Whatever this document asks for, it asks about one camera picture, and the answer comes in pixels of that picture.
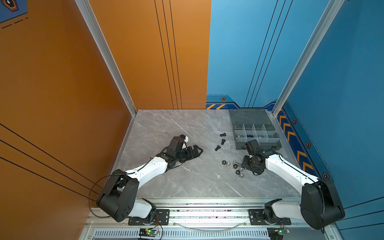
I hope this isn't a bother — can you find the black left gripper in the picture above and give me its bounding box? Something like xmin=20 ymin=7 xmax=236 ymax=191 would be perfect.
xmin=175 ymin=144 xmax=203 ymax=163

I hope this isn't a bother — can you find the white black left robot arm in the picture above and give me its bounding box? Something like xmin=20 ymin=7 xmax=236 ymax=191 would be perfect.
xmin=96 ymin=145 xmax=204 ymax=223

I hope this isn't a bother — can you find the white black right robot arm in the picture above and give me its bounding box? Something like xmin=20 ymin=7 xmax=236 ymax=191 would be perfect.
xmin=242 ymin=153 xmax=346 ymax=230

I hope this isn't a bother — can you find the grey plastic organizer box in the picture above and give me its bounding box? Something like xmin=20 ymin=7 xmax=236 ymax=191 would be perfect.
xmin=230 ymin=109 xmax=282 ymax=151

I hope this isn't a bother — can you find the right green circuit board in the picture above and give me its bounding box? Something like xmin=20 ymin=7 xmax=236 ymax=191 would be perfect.
xmin=267 ymin=228 xmax=291 ymax=240

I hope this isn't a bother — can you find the green circuit board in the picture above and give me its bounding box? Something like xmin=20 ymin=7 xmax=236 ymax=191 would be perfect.
xmin=139 ymin=229 xmax=159 ymax=240
xmin=267 ymin=228 xmax=291 ymax=240

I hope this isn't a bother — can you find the left green circuit board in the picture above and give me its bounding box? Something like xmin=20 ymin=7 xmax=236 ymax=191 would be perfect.
xmin=139 ymin=229 xmax=159 ymax=240

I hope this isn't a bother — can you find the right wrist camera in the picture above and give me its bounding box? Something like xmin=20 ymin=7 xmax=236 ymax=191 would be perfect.
xmin=245 ymin=140 xmax=264 ymax=157

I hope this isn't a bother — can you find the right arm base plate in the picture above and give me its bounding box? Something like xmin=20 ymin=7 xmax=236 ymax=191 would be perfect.
xmin=248 ymin=209 xmax=292 ymax=226

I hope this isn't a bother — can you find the aluminium front rail frame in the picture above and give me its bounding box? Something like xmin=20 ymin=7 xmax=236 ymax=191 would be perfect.
xmin=79 ymin=196 xmax=343 ymax=240

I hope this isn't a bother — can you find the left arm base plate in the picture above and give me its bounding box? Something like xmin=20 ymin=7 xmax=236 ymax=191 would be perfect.
xmin=128 ymin=209 xmax=170 ymax=226

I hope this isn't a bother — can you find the aluminium corner post right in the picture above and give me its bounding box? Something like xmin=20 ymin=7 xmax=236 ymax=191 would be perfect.
xmin=272 ymin=0 xmax=345 ymax=117

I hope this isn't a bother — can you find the aluminium corner post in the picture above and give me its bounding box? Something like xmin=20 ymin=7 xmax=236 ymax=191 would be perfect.
xmin=75 ymin=0 xmax=137 ymax=117
xmin=272 ymin=0 xmax=345 ymax=117

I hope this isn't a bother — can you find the aluminium corner post left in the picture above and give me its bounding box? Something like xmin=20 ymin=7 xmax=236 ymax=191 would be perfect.
xmin=75 ymin=0 xmax=137 ymax=117

